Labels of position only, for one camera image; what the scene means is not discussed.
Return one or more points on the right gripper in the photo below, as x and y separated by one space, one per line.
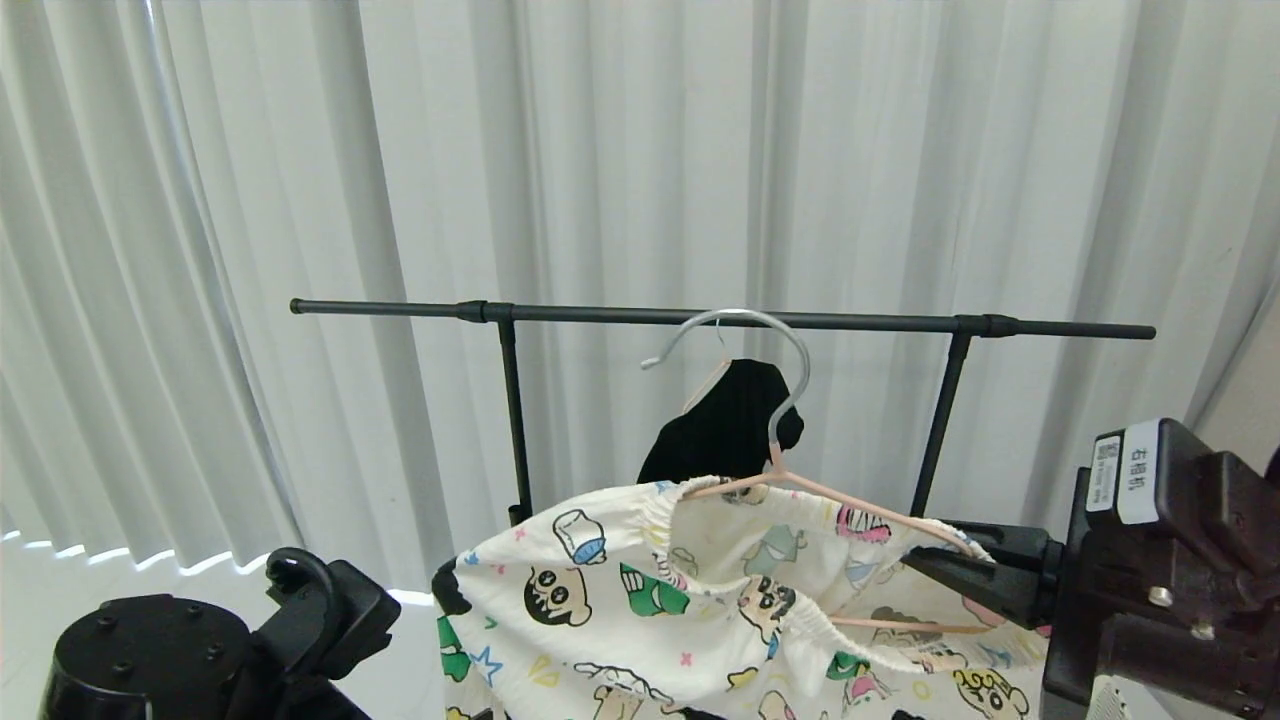
1068 620

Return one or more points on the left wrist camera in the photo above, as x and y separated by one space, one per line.
345 620

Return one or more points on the pink clothes hanger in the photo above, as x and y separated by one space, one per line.
800 370
708 385

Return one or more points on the cream printed garment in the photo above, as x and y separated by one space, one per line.
650 600

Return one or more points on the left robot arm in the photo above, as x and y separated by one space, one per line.
150 660

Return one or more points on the black shorts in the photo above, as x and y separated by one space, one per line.
730 420

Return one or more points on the white curtain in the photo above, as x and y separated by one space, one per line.
500 150

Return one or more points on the black clothes rack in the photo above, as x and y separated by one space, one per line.
600 314

